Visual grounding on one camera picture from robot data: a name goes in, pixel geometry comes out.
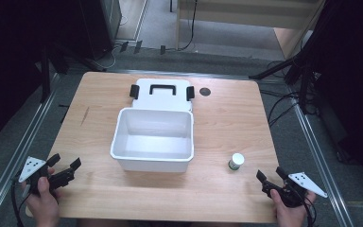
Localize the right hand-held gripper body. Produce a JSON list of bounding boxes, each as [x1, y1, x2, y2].
[[261, 171, 329, 208]]

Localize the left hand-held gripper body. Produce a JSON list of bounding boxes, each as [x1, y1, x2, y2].
[[18, 155, 76, 196]]

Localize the white plastic storage box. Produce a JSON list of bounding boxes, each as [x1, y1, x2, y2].
[[109, 78, 196, 174]]

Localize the person's right hand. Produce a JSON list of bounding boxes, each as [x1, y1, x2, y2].
[[269, 185, 317, 227]]

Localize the person's left hand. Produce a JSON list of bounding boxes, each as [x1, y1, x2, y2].
[[21, 166, 61, 227]]

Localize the black metal stand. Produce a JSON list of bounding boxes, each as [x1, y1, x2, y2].
[[249, 46, 318, 115], [38, 42, 108, 104]]

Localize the dark curtain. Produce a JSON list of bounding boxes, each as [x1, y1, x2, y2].
[[305, 0, 363, 187], [0, 0, 88, 150]]

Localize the black cabinet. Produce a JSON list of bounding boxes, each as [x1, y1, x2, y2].
[[78, 0, 123, 61]]

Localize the light wooden furniture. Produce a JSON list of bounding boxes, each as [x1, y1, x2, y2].
[[175, 0, 326, 61]]

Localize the aluminium floor rail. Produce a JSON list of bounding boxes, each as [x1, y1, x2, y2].
[[284, 79, 355, 227], [0, 73, 61, 227]]

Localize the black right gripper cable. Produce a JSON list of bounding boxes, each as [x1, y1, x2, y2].
[[302, 188, 319, 227]]

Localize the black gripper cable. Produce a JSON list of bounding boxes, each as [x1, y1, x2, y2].
[[10, 178, 25, 227], [302, 188, 319, 227]]

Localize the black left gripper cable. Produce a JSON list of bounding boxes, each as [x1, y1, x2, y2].
[[10, 178, 25, 227]]

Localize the black floor cables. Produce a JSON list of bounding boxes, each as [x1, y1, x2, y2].
[[259, 89, 301, 128]]

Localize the white floor cable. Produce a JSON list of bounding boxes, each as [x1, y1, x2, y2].
[[91, 43, 122, 71]]

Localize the black hanging cable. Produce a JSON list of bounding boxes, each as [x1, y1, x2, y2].
[[166, 0, 199, 52]]

